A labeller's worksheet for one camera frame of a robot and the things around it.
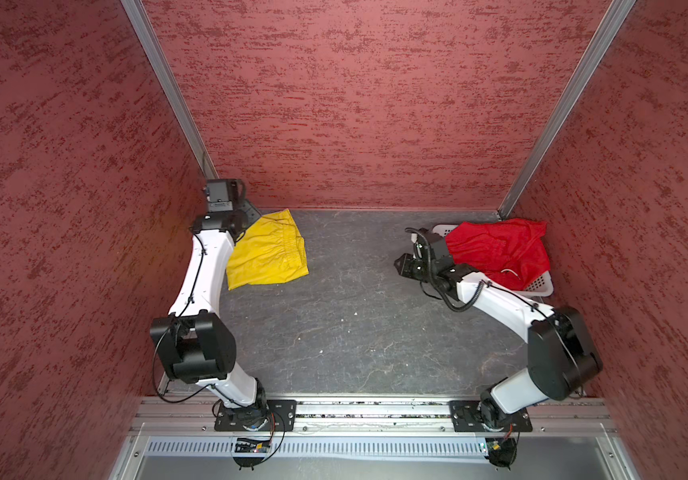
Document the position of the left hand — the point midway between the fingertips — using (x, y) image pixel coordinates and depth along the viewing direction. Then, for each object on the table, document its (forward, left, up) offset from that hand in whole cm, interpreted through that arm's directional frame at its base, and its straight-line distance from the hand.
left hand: (248, 219), depth 84 cm
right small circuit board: (-52, -68, -26) cm, 89 cm away
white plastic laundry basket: (-10, -90, -18) cm, 93 cm away
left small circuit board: (-51, -4, -28) cm, 58 cm away
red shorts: (+4, -84, -19) cm, 86 cm away
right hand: (-8, -43, -13) cm, 46 cm away
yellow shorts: (+6, -1, -22) cm, 23 cm away
